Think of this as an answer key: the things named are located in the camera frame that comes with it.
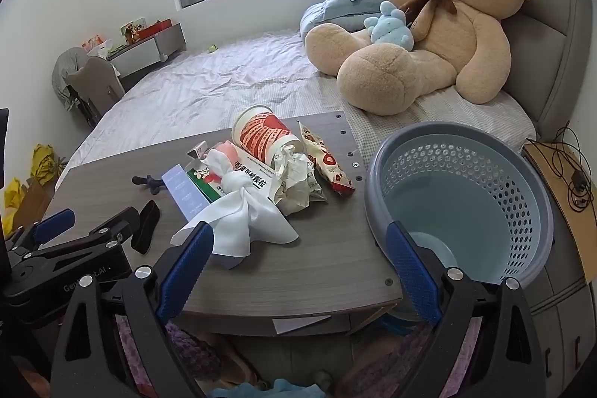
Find colourful picture box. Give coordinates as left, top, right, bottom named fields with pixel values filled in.
left=120, top=18, right=150, bottom=42

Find red flat box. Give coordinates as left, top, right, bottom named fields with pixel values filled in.
left=140, top=19, right=173, bottom=39

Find black cable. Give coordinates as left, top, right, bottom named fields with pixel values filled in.
left=527, top=120, right=595, bottom=212

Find bed with checked sheet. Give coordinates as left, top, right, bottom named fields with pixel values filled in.
left=56, top=27, right=537, bottom=194

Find black elastic band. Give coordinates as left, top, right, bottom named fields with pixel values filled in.
left=131, top=200, right=160, bottom=253

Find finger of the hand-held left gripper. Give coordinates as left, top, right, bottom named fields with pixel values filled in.
left=40, top=207, right=141, bottom=261
left=4, top=209, right=76, bottom=261

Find black and blue hair tie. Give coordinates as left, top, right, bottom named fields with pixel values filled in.
left=132, top=174, right=165, bottom=194

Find white tissue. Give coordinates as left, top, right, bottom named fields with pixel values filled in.
left=170, top=148, right=299, bottom=270

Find white and green medicine box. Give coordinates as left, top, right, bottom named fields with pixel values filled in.
left=185, top=144, right=285, bottom=205

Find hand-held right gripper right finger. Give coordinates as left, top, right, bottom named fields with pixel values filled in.
left=385, top=221, right=546, bottom=398

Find paper wrapper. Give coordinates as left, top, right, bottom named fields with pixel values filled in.
left=271, top=144, right=327, bottom=217

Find white plastic bag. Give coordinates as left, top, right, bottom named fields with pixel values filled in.
left=86, top=39, right=115, bottom=59

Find grey chair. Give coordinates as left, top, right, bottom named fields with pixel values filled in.
left=65, top=55, right=126, bottom=119

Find grey garment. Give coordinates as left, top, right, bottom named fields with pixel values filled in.
left=51, top=47, right=94, bottom=110

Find large beige teddy bear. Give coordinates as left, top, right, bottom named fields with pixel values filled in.
left=305, top=0, right=541, bottom=116

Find red and white paper cup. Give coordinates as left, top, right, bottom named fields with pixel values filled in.
left=232, top=104, right=304, bottom=168

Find light blue quilt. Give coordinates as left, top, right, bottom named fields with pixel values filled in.
left=299, top=0, right=406, bottom=40

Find red patterned snack packet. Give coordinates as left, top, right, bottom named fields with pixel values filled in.
left=296, top=120, right=356, bottom=196

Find purple fuzzy cloth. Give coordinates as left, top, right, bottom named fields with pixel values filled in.
left=163, top=321, right=225, bottom=389

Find pink pig toy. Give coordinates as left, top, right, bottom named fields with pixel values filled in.
left=205, top=140, right=238, bottom=187

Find nightstand with wooden top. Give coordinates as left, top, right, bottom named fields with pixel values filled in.
left=522, top=141, right=597, bottom=385

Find cardboard box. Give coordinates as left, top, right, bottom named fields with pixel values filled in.
left=12, top=179, right=57, bottom=233

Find light blue box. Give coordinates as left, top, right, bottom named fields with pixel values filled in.
left=161, top=165, right=213, bottom=222

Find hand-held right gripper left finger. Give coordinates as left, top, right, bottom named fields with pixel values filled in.
left=49, top=221, right=215, bottom=398

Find small light blue plush toy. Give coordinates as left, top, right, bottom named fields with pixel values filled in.
left=364, top=1, right=415, bottom=52

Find grey padded headboard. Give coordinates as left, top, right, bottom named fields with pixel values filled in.
left=401, top=0, right=593, bottom=142

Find yellow bag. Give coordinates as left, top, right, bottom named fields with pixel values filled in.
left=4, top=178, right=24, bottom=235
left=30, top=143, right=63, bottom=187

